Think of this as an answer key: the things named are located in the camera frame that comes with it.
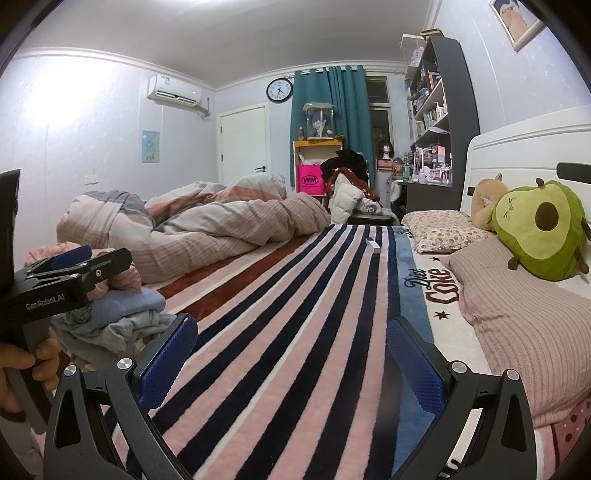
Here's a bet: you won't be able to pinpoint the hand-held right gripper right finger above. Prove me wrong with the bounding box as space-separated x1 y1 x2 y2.
387 318 537 480

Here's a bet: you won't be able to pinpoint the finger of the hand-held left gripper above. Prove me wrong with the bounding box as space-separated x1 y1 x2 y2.
14 248 134 301
28 244 93 273

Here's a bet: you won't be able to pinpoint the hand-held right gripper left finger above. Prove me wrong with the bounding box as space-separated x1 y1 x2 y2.
44 313 199 480

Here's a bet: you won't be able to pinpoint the pink pants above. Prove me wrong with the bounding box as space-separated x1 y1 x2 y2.
25 241 141 296

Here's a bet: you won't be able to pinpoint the person's left hand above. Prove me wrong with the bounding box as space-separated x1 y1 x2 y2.
0 339 62 416

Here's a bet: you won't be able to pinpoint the pile of light blue clothes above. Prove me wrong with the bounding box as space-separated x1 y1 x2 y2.
51 288 178 365

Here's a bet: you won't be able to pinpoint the striped blanket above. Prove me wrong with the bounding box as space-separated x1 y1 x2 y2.
32 224 559 480

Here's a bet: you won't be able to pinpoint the pink ribbed pillow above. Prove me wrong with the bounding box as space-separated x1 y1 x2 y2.
438 235 591 428

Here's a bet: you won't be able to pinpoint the pink striped duvet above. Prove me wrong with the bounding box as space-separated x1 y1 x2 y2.
56 173 332 284

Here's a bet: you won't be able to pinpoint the floral pillow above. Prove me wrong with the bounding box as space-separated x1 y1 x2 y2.
401 210 497 254

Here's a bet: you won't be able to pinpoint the pink polka dot sheet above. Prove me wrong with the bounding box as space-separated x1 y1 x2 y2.
551 401 591 467

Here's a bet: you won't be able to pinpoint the green avocado plush toy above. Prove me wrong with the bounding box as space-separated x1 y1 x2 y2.
492 178 591 282

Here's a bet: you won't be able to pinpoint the brown plush toy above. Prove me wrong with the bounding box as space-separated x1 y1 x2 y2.
471 173 511 232

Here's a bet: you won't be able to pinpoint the white down jacket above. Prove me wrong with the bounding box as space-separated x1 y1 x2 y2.
329 178 368 224

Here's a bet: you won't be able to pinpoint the white door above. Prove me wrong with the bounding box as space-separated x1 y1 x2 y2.
217 104 271 185

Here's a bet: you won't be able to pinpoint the white air conditioner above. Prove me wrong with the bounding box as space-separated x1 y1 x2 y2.
147 74 204 108

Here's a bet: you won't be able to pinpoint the pink shopping bag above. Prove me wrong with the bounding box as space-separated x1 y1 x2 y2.
297 162 326 197

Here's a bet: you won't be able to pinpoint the pile of dark clothes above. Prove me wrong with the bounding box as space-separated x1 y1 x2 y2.
321 148 384 217

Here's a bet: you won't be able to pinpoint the white headboard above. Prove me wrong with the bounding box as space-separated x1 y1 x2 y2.
459 105 591 222

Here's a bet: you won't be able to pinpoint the yellow shelf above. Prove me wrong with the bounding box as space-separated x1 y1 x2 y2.
293 138 345 197

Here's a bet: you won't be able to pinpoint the window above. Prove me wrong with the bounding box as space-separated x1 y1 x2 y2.
365 76 393 139

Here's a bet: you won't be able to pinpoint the glass display case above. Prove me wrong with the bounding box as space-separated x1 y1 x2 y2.
302 102 335 140

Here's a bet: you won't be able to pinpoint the teal curtain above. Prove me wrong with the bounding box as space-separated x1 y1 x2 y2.
290 65 374 185

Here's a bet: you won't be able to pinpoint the dark bookshelf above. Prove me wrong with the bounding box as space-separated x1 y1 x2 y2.
404 34 481 213

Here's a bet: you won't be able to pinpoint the small blue wall poster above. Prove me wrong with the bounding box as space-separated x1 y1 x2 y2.
141 130 160 164

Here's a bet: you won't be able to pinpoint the round wall clock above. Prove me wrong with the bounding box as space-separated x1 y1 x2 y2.
266 78 294 103

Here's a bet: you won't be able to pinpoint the framed wall picture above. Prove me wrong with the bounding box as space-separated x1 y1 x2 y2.
489 0 548 51

